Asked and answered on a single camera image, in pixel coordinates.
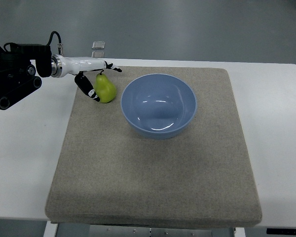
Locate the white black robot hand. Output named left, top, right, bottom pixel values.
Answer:
left=51, top=55, right=122, bottom=102

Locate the green pear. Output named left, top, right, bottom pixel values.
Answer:
left=94, top=70, right=117, bottom=103

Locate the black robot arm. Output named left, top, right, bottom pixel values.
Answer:
left=0, top=31, right=62, bottom=110

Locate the blue bowl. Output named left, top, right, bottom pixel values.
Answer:
left=120, top=74, right=197, bottom=140

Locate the lower floor plate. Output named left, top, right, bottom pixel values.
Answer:
left=91, top=51, right=105, bottom=58

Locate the grey felt mat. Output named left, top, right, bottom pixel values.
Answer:
left=45, top=67, right=262, bottom=229

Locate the metal table frame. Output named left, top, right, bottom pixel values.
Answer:
left=43, top=221, right=246, bottom=237

